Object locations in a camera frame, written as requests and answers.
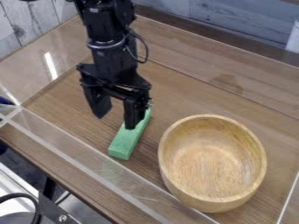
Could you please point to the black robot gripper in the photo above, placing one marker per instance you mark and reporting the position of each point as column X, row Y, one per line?
column 110, row 77

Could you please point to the green rectangular block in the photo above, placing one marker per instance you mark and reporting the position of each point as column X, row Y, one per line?
column 125, row 139

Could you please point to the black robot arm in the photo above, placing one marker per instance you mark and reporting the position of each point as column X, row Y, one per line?
column 106, row 19

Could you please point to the brown wooden bowl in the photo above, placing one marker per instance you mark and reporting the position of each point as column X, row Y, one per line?
column 212, row 162

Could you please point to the black metal stand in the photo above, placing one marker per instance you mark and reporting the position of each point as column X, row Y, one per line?
column 49, row 209

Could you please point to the clear acrylic front wall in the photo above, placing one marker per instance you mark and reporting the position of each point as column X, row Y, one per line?
column 125, row 197

